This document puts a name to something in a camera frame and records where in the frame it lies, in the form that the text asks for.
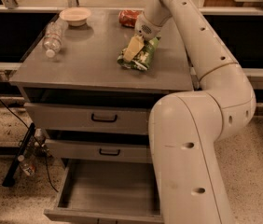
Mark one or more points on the plastic bottle on floor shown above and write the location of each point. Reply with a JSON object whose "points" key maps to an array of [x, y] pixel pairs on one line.
{"points": [[26, 165]]}

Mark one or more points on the clear plastic water bottle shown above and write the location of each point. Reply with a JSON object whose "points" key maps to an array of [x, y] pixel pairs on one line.
{"points": [[52, 41]]}

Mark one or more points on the grey drawer cabinet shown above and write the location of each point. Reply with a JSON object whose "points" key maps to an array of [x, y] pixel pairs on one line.
{"points": [[86, 72]]}

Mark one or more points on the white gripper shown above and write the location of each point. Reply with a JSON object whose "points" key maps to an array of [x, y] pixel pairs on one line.
{"points": [[145, 27]]}

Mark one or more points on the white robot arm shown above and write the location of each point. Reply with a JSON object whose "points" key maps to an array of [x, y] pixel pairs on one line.
{"points": [[184, 126]]}

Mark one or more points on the beige paper bowl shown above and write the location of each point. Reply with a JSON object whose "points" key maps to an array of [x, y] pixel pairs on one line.
{"points": [[75, 16]]}

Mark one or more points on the green jalapeno chip bag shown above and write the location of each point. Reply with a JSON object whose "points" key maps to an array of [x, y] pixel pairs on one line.
{"points": [[143, 59]]}

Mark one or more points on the metal railing frame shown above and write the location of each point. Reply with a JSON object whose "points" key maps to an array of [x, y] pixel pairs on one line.
{"points": [[44, 3]]}

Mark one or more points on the red crushed soda can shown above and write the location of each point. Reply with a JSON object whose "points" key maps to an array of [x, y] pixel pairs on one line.
{"points": [[128, 18]]}

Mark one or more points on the grey open bottom drawer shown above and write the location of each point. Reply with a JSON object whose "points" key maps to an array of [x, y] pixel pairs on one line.
{"points": [[107, 192]]}

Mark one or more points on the black leaning bar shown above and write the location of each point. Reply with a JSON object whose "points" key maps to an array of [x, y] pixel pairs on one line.
{"points": [[9, 180]]}

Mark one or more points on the grey middle drawer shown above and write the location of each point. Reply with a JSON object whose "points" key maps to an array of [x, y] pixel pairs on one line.
{"points": [[98, 151]]}

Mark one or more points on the grey top drawer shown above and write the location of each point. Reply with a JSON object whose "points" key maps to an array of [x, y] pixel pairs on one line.
{"points": [[80, 118]]}

